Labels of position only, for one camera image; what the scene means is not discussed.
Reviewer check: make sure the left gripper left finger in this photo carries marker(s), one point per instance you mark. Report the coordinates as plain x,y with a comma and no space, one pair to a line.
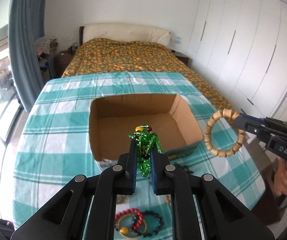
85,207

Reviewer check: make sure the bed with orange floral cover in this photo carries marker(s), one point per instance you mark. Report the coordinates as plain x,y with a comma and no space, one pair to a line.
101,55

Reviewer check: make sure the open cardboard box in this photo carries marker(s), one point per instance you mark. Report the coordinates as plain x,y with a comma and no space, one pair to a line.
115,119

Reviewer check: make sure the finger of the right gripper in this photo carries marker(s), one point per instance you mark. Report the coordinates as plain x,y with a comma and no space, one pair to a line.
255,129
244,118

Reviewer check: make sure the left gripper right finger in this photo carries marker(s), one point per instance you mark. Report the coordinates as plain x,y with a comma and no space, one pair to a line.
203,208

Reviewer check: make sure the dark wooden nightstand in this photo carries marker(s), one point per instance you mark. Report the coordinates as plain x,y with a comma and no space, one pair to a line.
181,57

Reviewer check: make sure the white built-in wardrobe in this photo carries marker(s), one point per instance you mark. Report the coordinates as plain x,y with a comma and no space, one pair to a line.
240,48

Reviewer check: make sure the person's right hand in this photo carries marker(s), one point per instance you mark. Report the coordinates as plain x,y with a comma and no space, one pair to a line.
280,178

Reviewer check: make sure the blue-grey curtain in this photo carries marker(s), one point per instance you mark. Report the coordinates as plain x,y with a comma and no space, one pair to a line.
25,26

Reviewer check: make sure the cream padded headboard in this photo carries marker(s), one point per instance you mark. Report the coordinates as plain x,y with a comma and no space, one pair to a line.
124,32

